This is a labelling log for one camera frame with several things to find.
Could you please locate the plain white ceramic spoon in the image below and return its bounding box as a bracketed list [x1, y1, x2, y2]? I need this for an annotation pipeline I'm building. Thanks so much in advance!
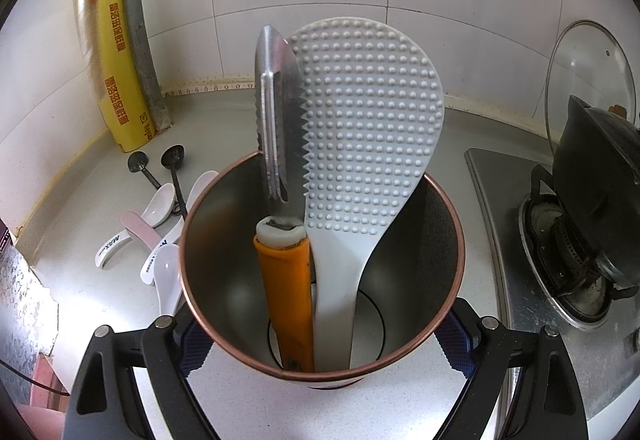
[157, 244, 182, 318]

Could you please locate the red metal canister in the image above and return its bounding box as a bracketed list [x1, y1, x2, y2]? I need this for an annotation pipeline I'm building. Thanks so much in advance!
[178, 151, 468, 391]

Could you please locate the pink plastic utensil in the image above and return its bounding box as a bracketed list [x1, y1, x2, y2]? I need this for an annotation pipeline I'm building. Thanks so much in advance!
[121, 212, 166, 251]

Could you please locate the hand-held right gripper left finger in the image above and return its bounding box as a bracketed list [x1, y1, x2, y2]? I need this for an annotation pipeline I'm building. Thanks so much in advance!
[61, 300, 221, 440]

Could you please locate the grey vertical pipe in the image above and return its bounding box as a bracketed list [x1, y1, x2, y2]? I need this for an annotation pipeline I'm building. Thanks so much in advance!
[117, 0, 173, 131]

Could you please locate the black burner grate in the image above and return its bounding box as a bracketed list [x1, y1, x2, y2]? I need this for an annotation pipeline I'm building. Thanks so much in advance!
[520, 165, 640, 305]

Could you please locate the yellow cling wrap roll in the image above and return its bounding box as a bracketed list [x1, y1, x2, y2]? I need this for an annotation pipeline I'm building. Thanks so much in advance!
[72, 0, 153, 153]

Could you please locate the white dimpled rice paddle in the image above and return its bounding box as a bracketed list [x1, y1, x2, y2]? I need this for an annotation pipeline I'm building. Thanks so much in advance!
[286, 17, 446, 371]

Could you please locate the orange handled peeler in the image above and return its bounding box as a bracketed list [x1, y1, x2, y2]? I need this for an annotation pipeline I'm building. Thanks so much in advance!
[252, 24, 316, 372]

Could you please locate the silver patterned foil sheet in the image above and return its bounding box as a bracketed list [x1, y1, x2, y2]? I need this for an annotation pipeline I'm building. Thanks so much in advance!
[0, 240, 56, 421]

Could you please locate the white printed ceramic spoon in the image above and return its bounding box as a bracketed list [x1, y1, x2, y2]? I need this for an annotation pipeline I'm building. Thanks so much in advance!
[92, 184, 177, 271]
[140, 170, 221, 285]

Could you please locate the black clay pot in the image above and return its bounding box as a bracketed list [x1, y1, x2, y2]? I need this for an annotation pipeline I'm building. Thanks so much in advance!
[552, 104, 640, 291]

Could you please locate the black pot lid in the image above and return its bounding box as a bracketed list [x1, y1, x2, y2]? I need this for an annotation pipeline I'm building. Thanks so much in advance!
[567, 94, 640, 155]

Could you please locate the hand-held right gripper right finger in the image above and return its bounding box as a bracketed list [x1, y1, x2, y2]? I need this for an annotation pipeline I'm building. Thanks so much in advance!
[435, 297, 591, 440]

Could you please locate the glass pan lid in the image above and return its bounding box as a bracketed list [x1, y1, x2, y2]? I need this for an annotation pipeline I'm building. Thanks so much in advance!
[544, 20, 640, 171]

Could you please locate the black measuring spoon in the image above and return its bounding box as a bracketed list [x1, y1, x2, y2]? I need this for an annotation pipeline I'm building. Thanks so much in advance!
[161, 146, 190, 221]
[127, 152, 166, 193]

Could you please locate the steel gas stove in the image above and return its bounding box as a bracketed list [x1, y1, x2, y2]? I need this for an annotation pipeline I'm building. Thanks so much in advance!
[465, 147, 640, 426]

